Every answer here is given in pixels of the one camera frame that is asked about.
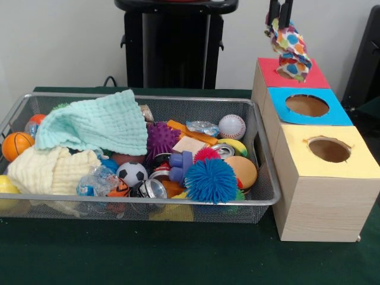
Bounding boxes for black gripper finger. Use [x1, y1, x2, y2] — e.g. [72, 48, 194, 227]
[267, 0, 281, 21]
[278, 0, 295, 31]

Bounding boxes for polka dot patterned cloth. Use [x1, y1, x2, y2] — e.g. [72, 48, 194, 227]
[265, 14, 312, 84]

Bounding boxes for blue spiky rubber ball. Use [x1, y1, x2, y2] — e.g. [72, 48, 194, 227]
[183, 158, 238, 205]

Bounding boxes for mint knitted cloth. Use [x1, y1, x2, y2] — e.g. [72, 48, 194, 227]
[34, 88, 148, 156]

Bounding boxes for cream knitted cloth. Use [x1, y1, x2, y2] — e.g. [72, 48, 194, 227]
[7, 146, 102, 196]

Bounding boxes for wooden three-hole sorting box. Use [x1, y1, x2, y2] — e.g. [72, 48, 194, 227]
[251, 57, 380, 243]

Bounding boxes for white baseball toy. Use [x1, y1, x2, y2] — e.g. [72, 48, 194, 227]
[218, 114, 246, 140]

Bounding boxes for yellow banana toy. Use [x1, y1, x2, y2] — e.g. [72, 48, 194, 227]
[218, 138, 248, 157]

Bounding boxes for pale wooden block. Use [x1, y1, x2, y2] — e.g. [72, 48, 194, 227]
[172, 135, 210, 155]

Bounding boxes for toy burger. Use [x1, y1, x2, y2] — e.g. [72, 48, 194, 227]
[224, 156, 258, 190]

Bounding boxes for purple spiky ball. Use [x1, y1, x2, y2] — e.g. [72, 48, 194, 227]
[145, 121, 181, 161]

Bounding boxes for small soccer ball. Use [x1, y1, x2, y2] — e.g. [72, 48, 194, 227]
[116, 161, 148, 188]

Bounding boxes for dark green tablecloth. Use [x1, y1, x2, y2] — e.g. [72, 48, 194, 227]
[0, 85, 380, 285]

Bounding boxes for orange basketball toy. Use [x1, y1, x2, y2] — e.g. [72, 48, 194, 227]
[1, 132, 36, 163]

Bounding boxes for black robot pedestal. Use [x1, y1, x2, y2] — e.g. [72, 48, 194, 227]
[114, 0, 240, 90]

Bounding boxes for wire mesh bin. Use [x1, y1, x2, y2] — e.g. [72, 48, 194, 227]
[0, 91, 281, 226]

